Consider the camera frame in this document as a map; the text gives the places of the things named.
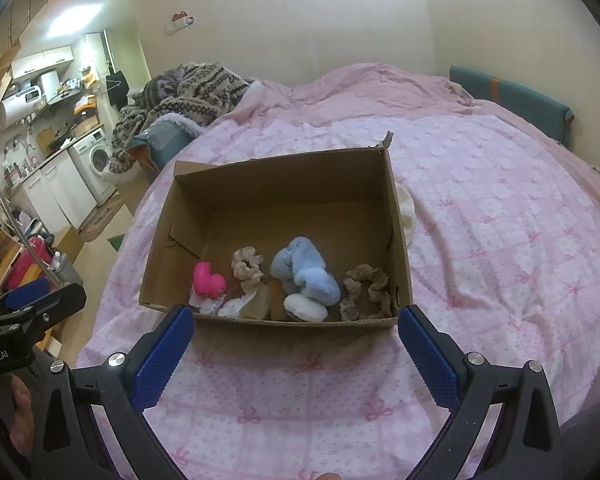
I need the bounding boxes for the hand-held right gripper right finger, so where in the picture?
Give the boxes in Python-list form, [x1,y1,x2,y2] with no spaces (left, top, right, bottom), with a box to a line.
[398,305,564,480]

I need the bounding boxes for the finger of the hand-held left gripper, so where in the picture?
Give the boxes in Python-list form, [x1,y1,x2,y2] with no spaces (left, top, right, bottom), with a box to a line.
[10,282,87,341]
[0,277,51,320]

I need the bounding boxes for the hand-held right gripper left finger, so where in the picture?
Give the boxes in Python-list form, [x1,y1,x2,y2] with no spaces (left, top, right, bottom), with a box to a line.
[25,304,196,480]

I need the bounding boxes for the clear plastic bag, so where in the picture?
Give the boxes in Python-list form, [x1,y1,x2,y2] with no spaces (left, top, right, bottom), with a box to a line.
[189,294,227,316]

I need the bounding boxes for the pink plush toy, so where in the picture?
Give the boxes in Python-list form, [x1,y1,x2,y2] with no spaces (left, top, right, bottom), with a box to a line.
[192,261,227,301]

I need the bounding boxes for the brown fuzzy scrunchie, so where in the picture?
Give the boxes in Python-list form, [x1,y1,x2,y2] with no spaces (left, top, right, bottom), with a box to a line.
[340,263,392,320]

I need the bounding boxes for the cream ruffled scrunchie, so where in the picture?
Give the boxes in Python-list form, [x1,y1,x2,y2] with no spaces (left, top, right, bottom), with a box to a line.
[231,246,265,292]

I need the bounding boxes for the brown cardboard box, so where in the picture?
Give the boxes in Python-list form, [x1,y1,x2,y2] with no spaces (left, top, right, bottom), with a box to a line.
[139,131,414,326]

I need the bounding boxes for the person's left hand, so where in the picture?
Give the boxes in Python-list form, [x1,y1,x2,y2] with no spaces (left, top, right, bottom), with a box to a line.
[7,375,37,461]

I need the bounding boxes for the pink suitcase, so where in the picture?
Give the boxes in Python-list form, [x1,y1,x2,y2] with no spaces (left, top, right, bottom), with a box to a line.
[5,237,53,291]

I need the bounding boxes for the grey trash bin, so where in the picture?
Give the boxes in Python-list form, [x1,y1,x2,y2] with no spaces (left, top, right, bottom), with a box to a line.
[47,252,83,286]

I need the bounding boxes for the metal handrail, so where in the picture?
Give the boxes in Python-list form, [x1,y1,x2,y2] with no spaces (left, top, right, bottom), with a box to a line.
[0,175,63,286]

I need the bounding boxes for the patterned floor rug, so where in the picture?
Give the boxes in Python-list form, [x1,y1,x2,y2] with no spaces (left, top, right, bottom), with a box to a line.
[80,195,126,241]

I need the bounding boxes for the white kitchen cabinets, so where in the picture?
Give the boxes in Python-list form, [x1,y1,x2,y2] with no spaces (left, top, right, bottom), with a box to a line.
[22,152,98,231]

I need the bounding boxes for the white round plush pad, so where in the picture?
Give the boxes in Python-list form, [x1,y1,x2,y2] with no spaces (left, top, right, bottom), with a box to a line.
[283,293,327,322]

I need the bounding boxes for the beige storage box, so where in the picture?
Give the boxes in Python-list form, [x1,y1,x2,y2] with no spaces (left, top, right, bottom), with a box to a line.
[117,170,156,216]

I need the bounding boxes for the white washing machine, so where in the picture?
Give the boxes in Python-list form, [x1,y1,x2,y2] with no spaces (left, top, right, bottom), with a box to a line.
[69,127,117,206]

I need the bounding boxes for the blue plush scrunchie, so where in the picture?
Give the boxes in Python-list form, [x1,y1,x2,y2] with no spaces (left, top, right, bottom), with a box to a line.
[270,236,341,306]

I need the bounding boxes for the white pillow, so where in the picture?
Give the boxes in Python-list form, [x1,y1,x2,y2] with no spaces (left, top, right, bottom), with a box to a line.
[399,184,420,246]

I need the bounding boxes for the person's right leg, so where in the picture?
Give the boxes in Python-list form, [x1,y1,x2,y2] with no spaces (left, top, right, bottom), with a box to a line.
[560,395,600,480]

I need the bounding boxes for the white water heater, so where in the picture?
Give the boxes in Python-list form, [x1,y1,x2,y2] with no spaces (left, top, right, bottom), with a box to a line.
[0,85,43,128]

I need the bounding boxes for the grey teal cushion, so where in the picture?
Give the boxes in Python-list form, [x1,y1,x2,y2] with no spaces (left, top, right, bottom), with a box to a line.
[132,120,191,171]

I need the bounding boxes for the black hanging garment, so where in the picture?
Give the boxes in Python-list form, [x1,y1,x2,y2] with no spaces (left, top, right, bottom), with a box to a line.
[105,69,131,108]

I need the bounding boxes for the brown patterned knit blanket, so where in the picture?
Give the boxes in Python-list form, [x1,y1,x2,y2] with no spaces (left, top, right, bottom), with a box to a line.
[111,61,253,173]

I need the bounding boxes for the teal headboard cushion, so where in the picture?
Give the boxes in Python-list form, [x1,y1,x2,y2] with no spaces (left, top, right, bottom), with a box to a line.
[449,65,573,146]

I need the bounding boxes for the white wall cupboard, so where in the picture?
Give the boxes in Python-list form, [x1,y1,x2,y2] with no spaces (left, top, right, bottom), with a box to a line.
[11,46,75,78]

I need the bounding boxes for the red white wall decoration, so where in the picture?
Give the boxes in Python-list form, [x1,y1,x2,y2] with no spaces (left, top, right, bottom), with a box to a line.
[166,10,196,33]

